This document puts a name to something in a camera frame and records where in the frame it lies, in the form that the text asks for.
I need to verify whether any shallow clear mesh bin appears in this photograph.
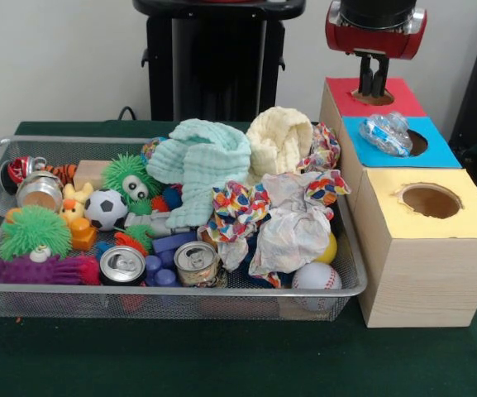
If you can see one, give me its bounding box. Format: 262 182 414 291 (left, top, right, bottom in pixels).
0 135 368 322

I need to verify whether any colourful confetti print paper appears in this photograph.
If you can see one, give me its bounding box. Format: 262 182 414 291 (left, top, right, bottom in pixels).
295 122 341 173
195 180 272 272
248 171 351 286

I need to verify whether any silver topped dark can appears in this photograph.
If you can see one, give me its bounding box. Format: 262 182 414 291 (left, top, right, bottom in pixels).
98 245 147 286

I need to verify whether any green spiky toy with eyes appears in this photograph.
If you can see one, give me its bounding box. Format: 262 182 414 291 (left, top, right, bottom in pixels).
102 152 165 212

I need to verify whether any silver topped pale can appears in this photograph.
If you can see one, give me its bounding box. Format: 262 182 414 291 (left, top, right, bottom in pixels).
174 241 222 288

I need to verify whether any mint green knitted cloth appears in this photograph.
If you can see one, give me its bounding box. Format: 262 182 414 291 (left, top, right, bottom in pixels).
146 118 252 231

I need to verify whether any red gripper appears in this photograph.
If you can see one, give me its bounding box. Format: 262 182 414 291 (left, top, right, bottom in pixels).
325 11 428 99

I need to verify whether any wooden box with three holes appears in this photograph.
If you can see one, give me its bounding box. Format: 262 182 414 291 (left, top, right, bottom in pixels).
317 76 477 328

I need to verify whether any black and white soccer ball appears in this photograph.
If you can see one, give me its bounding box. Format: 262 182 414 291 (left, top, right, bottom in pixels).
83 189 130 232

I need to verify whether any white baseball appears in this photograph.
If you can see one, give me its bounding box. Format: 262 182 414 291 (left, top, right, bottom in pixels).
290 261 342 290

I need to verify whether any crushed clear plastic bottle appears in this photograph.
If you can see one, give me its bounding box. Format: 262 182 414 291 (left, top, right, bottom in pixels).
358 111 413 158

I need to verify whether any cream knitted cloth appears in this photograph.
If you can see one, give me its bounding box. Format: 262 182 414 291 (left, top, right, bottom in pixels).
245 106 316 179

